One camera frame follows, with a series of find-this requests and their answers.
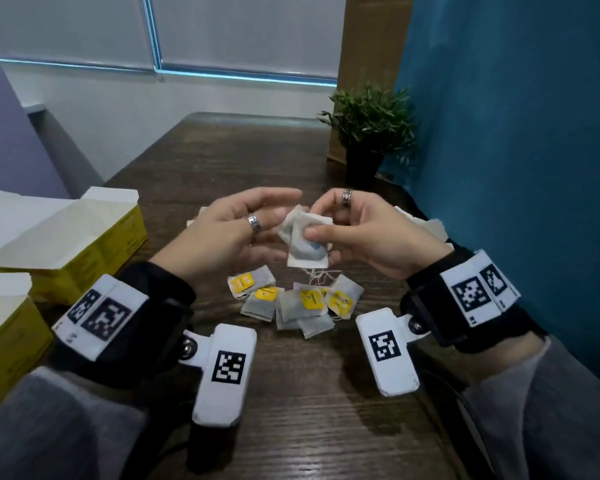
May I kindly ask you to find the person's right hand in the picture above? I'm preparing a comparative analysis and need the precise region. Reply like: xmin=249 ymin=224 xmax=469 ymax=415
xmin=304 ymin=189 xmax=454 ymax=282

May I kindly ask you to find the person's left hand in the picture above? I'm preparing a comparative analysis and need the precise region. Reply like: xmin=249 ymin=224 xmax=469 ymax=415
xmin=150 ymin=187 xmax=304 ymax=295

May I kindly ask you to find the white tea bag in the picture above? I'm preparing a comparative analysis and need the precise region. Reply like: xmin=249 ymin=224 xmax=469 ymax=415
xmin=278 ymin=205 xmax=335 ymax=270

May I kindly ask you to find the person's right forearm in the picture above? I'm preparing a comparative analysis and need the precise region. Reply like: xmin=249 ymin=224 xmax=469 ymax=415
xmin=400 ymin=240 xmax=600 ymax=480

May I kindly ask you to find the person's left forearm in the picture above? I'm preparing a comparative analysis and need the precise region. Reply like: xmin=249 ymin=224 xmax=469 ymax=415
xmin=0 ymin=261 xmax=197 ymax=480

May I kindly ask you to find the pile of yellow-tagged tea bags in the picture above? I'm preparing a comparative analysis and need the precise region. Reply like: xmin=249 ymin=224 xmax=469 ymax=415
xmin=227 ymin=265 xmax=365 ymax=340

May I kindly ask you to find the green potted plant black pot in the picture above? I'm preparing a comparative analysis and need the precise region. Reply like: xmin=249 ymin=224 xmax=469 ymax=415
xmin=318 ymin=84 xmax=422 ymax=191

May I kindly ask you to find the black wrist band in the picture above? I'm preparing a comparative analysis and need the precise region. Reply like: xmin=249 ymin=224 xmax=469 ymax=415
xmin=400 ymin=240 xmax=549 ymax=354
xmin=49 ymin=261 xmax=197 ymax=391

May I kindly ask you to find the white marker block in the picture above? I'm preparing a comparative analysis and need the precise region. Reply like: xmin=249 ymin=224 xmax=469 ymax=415
xmin=439 ymin=249 xmax=522 ymax=328
xmin=51 ymin=274 xmax=150 ymax=363

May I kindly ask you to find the brown cardboard panel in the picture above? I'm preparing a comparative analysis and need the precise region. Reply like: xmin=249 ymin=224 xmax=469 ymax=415
xmin=327 ymin=0 xmax=416 ymax=165

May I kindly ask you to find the grey roller blind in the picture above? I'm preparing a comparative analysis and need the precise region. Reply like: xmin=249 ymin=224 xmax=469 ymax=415
xmin=149 ymin=0 xmax=348 ymax=78
xmin=0 ymin=0 xmax=154 ymax=71

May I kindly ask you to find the large open yellow box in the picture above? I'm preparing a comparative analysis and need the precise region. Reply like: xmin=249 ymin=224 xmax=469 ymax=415
xmin=0 ymin=187 xmax=149 ymax=306

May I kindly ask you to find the small open yellow box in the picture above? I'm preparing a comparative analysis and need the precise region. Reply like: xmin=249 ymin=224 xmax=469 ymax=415
xmin=0 ymin=272 xmax=54 ymax=421

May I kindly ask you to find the white wrist camera with marker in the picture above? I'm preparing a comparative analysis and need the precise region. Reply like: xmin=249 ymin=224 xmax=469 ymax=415
xmin=355 ymin=308 xmax=433 ymax=398
xmin=179 ymin=323 xmax=258 ymax=474

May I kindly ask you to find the white window frame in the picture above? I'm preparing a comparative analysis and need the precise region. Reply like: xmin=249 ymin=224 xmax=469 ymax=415
xmin=0 ymin=0 xmax=339 ymax=88

